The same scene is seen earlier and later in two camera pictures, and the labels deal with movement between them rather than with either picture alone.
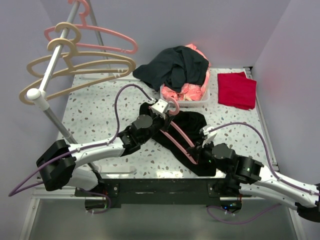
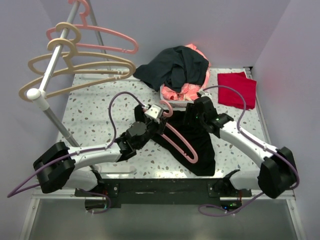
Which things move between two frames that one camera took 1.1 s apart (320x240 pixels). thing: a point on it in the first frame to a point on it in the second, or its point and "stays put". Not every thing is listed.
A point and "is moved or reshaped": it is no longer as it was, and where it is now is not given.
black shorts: [181, 133] stays put
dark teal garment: [177, 67] stays put
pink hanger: [172, 140] is moved or reshaped
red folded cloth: [235, 89] stays put
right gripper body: [203, 154] to [200, 120]
